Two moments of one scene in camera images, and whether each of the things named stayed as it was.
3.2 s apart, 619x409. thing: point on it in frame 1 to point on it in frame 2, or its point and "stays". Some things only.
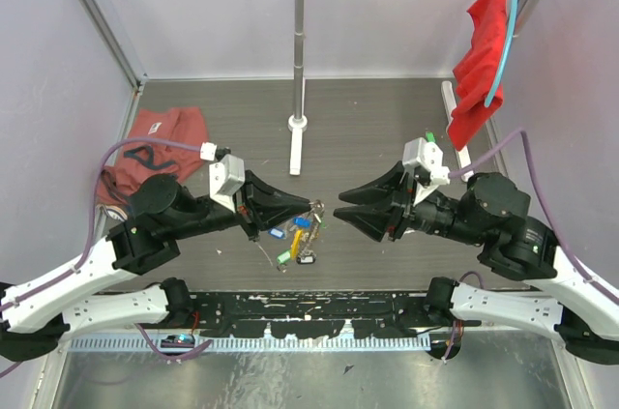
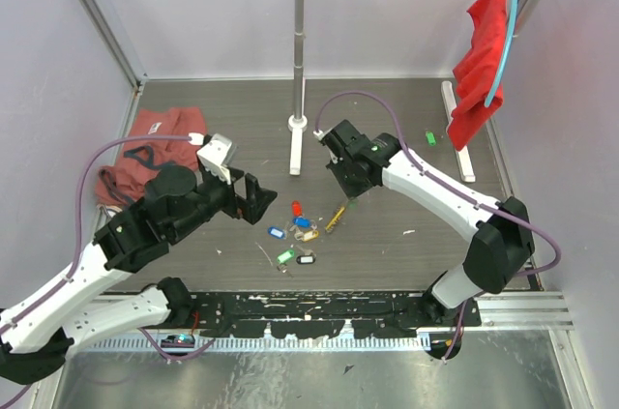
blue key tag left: x=278 y=233 stays
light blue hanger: x=496 y=73 stays
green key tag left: x=283 y=256 stays
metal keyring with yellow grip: x=304 y=238 to x=335 y=219
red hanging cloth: x=475 y=69 stays
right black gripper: x=387 y=202 to x=353 y=190
